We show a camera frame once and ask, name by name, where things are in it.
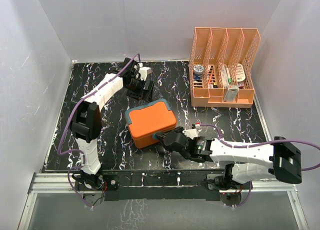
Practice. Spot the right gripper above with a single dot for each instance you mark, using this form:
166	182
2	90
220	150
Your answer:
161	136

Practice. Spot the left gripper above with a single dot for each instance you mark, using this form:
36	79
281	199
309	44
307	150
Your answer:
138	94

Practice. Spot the orange medicine box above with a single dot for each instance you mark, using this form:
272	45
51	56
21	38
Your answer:
149	121

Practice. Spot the teal divided tray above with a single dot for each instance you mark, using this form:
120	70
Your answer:
127	112

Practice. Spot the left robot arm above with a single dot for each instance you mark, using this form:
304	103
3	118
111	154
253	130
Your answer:
86	121

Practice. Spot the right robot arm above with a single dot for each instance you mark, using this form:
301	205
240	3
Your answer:
279	159

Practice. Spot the blue round tin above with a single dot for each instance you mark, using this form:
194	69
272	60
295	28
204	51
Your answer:
198	69

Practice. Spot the peach desk file organizer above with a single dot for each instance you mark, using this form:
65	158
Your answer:
219	50

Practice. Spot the white pill blister pack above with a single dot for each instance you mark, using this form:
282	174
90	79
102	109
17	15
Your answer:
240	73

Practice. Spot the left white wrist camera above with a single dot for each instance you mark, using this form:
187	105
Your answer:
143	71

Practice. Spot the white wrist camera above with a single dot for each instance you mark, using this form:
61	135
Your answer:
143	71
193	132

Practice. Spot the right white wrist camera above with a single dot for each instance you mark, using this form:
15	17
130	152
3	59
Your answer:
193	132

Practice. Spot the aluminium frame rail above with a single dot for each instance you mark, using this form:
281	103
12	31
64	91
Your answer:
52	205

